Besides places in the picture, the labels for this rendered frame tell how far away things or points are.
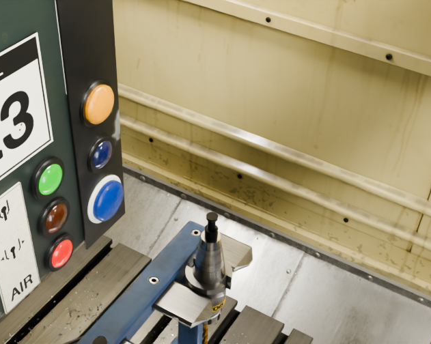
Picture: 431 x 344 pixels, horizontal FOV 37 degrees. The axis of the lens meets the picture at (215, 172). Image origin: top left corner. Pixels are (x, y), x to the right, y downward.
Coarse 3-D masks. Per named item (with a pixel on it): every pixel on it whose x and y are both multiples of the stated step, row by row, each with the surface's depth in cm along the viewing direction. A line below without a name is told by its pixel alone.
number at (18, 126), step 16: (16, 80) 33; (32, 80) 34; (0, 96) 33; (16, 96) 34; (32, 96) 35; (0, 112) 33; (16, 112) 34; (32, 112) 35; (0, 128) 33; (16, 128) 34; (32, 128) 36; (0, 144) 34; (16, 144) 35; (32, 144) 36; (0, 160) 34
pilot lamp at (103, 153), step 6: (102, 144) 42; (108, 144) 42; (96, 150) 42; (102, 150) 42; (108, 150) 42; (96, 156) 42; (102, 156) 42; (108, 156) 43; (96, 162) 42; (102, 162) 42; (96, 168) 42
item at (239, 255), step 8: (224, 240) 92; (232, 240) 92; (224, 248) 91; (232, 248) 91; (240, 248) 91; (248, 248) 91; (224, 256) 90; (232, 256) 90; (240, 256) 90; (248, 256) 90; (232, 264) 89; (240, 264) 89; (248, 264) 89
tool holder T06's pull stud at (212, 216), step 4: (208, 212) 80; (212, 212) 81; (208, 216) 80; (212, 216) 80; (216, 216) 80; (208, 220) 80; (212, 220) 80; (216, 220) 80; (208, 224) 80; (212, 224) 80; (208, 228) 81; (212, 228) 81; (216, 228) 81; (204, 232) 82; (208, 232) 81; (212, 232) 81; (216, 232) 81; (204, 236) 82; (208, 236) 81; (212, 236) 81; (216, 236) 82; (212, 240) 82
